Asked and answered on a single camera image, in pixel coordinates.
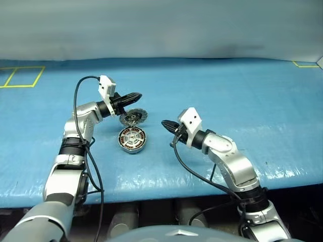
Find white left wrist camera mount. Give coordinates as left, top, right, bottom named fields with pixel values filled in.
left=97, top=75, right=117, bottom=117

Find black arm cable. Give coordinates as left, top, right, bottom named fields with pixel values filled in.
left=73, top=75, right=104, bottom=242
left=169, top=126, right=249, bottom=235

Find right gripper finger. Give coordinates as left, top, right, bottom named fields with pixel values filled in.
left=160, top=119, right=181, bottom=129
left=164, top=126, right=181, bottom=136

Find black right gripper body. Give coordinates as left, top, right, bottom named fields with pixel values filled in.
left=172, top=123, right=193, bottom=147

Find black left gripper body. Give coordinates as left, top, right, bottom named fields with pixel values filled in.
left=110, top=92, right=127, bottom=116

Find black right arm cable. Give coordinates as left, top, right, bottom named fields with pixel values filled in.
left=169, top=126, right=249, bottom=235

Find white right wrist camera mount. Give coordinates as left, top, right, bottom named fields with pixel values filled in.
left=177, top=107, right=203, bottom=147

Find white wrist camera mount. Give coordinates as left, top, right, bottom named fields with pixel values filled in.
left=97, top=75, right=117, bottom=117
left=177, top=107, right=203, bottom=147

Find grey-blue robot torso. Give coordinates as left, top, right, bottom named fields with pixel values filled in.
left=107, top=225, right=211, bottom=242

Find blue plastic table cover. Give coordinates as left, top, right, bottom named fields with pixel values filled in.
left=0, top=57, right=323, bottom=209

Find small silver motor rotor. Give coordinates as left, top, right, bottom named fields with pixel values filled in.
left=119, top=107, right=149, bottom=126

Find grey rounded cylinder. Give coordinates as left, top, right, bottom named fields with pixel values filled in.
left=176, top=201, right=207, bottom=227
left=110, top=204, right=139, bottom=231

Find motor stator base copper windings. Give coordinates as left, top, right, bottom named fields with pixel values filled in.
left=118, top=126, right=147, bottom=154

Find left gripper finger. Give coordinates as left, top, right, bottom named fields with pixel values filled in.
left=123, top=92, right=143, bottom=101
left=123, top=98, right=141, bottom=107

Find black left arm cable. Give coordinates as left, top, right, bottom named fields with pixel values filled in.
left=73, top=75, right=104, bottom=242

